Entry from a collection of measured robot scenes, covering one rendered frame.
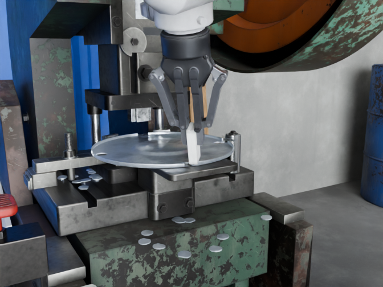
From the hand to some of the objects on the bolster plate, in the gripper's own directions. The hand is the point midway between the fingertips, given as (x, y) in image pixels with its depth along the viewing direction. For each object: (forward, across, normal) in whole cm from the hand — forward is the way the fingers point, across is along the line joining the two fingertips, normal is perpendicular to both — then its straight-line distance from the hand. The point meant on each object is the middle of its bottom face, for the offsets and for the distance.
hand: (193, 143), depth 74 cm
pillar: (+14, -28, +15) cm, 35 cm away
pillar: (+18, -16, +26) cm, 35 cm away
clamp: (+14, -30, +4) cm, 33 cm away
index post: (+18, +4, +18) cm, 26 cm away
